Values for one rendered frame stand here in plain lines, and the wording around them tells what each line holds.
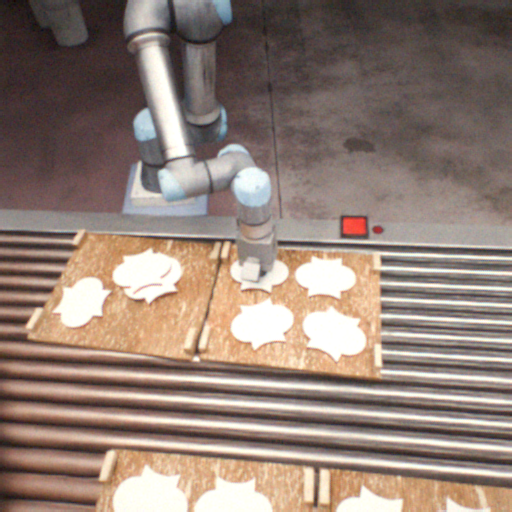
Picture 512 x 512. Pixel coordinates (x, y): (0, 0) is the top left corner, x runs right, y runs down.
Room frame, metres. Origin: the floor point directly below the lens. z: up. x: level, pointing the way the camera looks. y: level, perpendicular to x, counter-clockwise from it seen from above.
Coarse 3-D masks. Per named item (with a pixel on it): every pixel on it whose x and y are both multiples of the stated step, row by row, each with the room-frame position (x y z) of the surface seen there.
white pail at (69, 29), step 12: (48, 0) 4.06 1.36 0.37; (60, 0) 4.07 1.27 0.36; (72, 0) 4.13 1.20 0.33; (48, 12) 4.09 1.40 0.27; (60, 12) 4.07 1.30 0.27; (72, 12) 4.11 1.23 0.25; (60, 24) 4.07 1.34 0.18; (72, 24) 4.09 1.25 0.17; (84, 24) 4.19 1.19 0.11; (60, 36) 4.08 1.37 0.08; (72, 36) 4.08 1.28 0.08; (84, 36) 4.15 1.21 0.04
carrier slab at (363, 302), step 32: (288, 256) 0.85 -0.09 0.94; (320, 256) 0.84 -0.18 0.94; (352, 256) 0.83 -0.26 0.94; (224, 288) 0.77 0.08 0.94; (288, 288) 0.75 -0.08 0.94; (224, 320) 0.67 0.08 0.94; (224, 352) 0.59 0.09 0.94; (256, 352) 0.58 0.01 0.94; (288, 352) 0.57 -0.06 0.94; (320, 352) 0.56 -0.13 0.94
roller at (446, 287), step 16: (0, 272) 0.92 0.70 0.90; (16, 272) 0.91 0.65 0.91; (32, 272) 0.91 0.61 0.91; (48, 272) 0.90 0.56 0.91; (384, 288) 0.74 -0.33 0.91; (400, 288) 0.74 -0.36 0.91; (416, 288) 0.73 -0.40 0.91; (432, 288) 0.72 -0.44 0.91; (448, 288) 0.72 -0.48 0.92; (464, 288) 0.71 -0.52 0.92; (480, 288) 0.71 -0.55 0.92; (496, 288) 0.70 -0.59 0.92
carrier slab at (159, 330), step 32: (96, 256) 0.92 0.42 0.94; (192, 256) 0.88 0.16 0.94; (192, 288) 0.78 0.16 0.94; (96, 320) 0.71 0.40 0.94; (128, 320) 0.70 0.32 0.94; (160, 320) 0.69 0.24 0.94; (192, 320) 0.68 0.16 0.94; (128, 352) 0.61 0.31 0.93; (160, 352) 0.60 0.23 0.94; (192, 352) 0.59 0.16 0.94
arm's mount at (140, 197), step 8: (136, 176) 1.27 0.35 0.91; (136, 184) 1.23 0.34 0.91; (136, 192) 1.18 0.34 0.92; (144, 192) 1.18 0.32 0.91; (152, 192) 1.18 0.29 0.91; (136, 200) 1.16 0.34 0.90; (144, 200) 1.16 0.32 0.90; (152, 200) 1.16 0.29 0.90; (160, 200) 1.16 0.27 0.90; (184, 200) 1.16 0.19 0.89; (192, 200) 1.16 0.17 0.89
